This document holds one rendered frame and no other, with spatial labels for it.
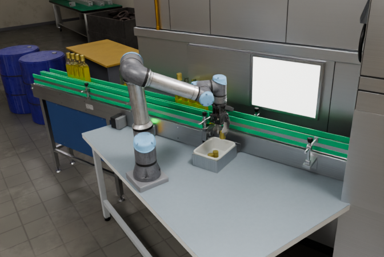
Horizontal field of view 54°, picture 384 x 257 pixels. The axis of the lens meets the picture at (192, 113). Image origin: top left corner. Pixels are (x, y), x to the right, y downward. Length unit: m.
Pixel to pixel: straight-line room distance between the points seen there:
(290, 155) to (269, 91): 0.40
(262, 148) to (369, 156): 0.65
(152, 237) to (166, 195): 0.93
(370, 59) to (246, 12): 0.85
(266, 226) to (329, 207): 0.34
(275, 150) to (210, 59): 0.71
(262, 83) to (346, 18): 0.59
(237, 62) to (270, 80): 0.24
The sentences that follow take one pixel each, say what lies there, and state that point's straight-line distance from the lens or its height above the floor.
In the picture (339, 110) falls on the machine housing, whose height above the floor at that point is 1.06.
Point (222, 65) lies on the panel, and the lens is 2.42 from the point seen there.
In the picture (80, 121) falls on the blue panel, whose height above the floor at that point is 0.65.
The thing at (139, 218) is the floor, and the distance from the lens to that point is 3.08.
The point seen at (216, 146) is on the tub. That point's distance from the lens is 2.34.
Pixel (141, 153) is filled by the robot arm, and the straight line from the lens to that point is 1.99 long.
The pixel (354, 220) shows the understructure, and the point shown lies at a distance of 2.08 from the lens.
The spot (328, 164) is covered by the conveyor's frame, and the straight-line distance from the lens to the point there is 2.15.
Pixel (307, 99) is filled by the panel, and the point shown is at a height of 1.10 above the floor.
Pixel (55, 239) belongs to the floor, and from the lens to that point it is 3.09.
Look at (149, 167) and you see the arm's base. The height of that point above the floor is 0.87.
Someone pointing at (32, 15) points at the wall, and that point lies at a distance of 11.52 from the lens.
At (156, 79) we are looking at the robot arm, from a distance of 1.84.
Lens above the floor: 1.94
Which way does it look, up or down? 24 degrees down
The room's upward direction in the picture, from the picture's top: 3 degrees counter-clockwise
